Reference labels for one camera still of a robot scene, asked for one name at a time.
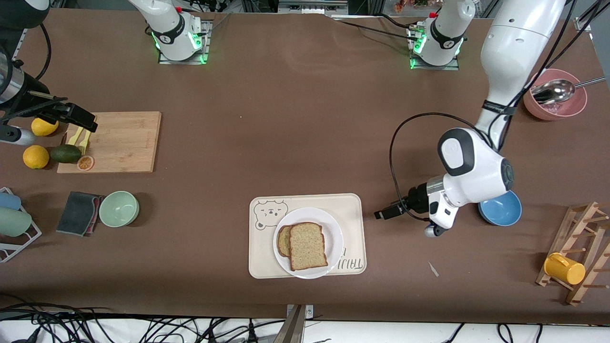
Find white round plate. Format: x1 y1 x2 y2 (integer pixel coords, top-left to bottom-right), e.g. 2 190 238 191
273 207 344 280

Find pale toast bread slice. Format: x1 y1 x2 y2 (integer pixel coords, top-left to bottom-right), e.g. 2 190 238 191
288 222 329 272

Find yellow lemon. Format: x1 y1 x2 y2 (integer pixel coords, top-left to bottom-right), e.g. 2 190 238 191
31 118 60 137

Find beige bear-print tray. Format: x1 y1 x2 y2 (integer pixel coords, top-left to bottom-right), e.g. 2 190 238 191
248 193 367 279

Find green avocado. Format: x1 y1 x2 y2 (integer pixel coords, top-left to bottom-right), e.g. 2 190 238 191
50 144 82 164

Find orange-yellow round citrus fruit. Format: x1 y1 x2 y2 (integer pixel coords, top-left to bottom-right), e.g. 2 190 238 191
22 145 50 170

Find wooden cutting board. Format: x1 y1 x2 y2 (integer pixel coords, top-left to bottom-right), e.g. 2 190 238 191
57 111 162 174

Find blue bowl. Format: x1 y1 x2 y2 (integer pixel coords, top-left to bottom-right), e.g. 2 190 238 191
478 190 523 227

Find grey folded cloth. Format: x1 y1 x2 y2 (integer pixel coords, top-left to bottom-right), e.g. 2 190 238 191
56 191 103 237

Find pale green bowl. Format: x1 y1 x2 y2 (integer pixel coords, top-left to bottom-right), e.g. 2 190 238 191
99 191 140 228

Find pale green cup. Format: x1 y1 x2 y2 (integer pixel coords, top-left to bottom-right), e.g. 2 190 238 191
0 207 32 238

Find wooden mug rack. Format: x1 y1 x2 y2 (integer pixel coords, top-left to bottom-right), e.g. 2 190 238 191
535 201 610 306

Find yellow mug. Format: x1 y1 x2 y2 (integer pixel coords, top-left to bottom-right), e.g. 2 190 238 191
543 252 586 286

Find clear crystal pieces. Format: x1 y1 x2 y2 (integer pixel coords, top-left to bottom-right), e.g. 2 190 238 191
543 101 575 115

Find metal spoon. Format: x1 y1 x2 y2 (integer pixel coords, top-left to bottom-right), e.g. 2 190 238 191
531 76 607 105

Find pink bowl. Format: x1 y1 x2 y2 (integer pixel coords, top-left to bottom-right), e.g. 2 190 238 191
523 69 588 121

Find aluminium corner profile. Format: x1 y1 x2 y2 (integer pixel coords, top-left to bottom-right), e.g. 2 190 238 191
574 0 603 32

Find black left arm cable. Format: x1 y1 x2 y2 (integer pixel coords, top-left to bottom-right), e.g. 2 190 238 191
389 112 482 222

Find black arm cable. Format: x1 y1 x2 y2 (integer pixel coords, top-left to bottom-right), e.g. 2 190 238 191
36 24 52 79
389 112 482 222

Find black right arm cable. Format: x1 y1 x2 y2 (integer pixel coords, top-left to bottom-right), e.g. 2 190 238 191
36 24 52 79

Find white wire rack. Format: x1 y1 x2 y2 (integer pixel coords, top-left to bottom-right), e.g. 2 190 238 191
0 187 42 263

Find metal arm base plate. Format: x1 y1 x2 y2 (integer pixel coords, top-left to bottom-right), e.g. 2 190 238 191
409 23 461 71
157 19 213 65

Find metal table edge bracket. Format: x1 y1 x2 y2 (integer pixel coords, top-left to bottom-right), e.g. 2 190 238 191
281 304 315 343

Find thin black power cable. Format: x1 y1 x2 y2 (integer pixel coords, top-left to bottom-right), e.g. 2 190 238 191
331 17 422 42

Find black cable tangle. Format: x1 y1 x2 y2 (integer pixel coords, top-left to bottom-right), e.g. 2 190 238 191
0 292 286 343

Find aluminium frame rail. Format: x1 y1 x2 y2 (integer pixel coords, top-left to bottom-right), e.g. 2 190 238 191
278 0 349 16

